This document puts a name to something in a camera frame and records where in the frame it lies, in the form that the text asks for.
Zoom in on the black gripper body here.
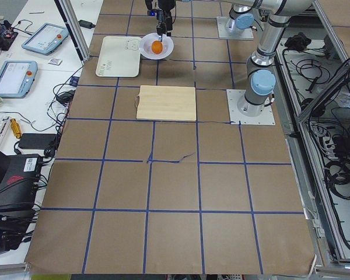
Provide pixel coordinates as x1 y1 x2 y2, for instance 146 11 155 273
156 9 173 33

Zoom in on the orange fruit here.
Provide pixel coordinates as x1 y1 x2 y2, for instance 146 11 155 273
151 40 163 54

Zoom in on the far teach pendant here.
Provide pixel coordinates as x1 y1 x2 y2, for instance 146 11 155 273
22 23 69 55

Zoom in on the bamboo cutting board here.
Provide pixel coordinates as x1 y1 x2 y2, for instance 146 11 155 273
136 85 197 121

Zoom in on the white round plate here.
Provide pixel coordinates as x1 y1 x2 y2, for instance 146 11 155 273
139 33 174 60

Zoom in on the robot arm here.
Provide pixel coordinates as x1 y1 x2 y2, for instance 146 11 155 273
233 0 312 117
145 0 260 41

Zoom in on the black power adapter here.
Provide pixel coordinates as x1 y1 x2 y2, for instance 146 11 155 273
18 133 56 149

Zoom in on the gold metal cylinder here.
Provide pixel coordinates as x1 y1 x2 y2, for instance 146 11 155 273
10 118 22 139

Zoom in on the aluminium frame post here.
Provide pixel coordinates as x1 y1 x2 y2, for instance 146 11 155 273
54 0 90 62

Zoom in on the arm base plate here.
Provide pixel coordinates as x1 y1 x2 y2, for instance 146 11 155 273
216 16 254 41
226 89 275 125

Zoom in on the near teach pendant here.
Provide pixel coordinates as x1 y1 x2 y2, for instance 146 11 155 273
0 61 38 99

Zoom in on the cream bear tray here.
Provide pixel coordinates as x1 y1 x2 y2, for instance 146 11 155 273
96 36 141 78

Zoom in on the teach pendant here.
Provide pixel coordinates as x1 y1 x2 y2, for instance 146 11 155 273
0 61 38 99
22 23 69 55

